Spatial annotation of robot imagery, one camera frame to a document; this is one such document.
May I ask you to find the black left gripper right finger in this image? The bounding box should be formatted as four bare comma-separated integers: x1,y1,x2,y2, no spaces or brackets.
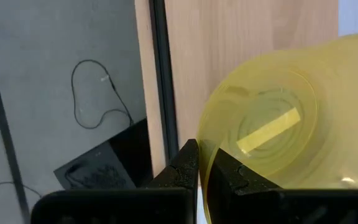
207,148,282,224

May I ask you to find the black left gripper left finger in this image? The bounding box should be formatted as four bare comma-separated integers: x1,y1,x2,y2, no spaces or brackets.
146,139,200,191

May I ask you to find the small translucent yellow bowl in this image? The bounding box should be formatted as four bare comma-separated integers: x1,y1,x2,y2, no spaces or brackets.
196,33,358,224

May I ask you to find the wooden shelf black frame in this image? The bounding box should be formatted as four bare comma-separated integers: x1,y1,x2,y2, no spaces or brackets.
134,0,339,187

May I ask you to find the black floor cable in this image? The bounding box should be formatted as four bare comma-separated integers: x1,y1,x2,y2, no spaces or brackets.
70,58,135,130

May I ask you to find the thin black cable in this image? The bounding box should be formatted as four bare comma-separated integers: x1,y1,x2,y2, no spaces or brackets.
0,181,42,200

